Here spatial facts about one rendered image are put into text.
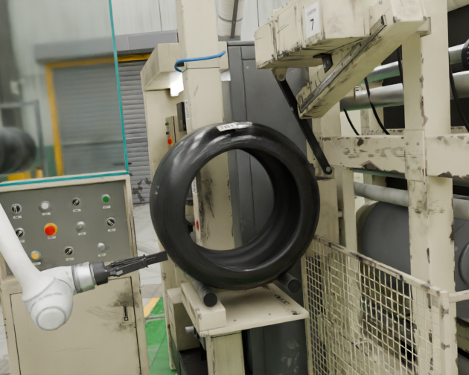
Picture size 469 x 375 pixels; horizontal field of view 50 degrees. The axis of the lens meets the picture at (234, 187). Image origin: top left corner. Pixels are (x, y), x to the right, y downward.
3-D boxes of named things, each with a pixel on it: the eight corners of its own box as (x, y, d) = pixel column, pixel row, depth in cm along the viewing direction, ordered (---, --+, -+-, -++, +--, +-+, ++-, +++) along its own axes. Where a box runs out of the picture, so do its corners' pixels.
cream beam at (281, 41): (254, 70, 191) (251, 30, 189) (316, 67, 197) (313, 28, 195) (323, 39, 132) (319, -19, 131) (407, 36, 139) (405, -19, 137)
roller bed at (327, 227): (287, 248, 216) (283, 178, 213) (319, 242, 220) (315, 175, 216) (305, 257, 197) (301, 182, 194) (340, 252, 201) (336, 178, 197)
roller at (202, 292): (199, 268, 191) (194, 279, 191) (187, 264, 190) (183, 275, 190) (219, 295, 158) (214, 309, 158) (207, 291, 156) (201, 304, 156)
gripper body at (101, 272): (90, 266, 156) (120, 258, 158) (91, 260, 164) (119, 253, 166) (96, 289, 157) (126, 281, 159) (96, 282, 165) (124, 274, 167)
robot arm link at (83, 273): (72, 262, 163) (91, 257, 164) (79, 289, 164) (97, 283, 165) (71, 269, 154) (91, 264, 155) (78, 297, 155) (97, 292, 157)
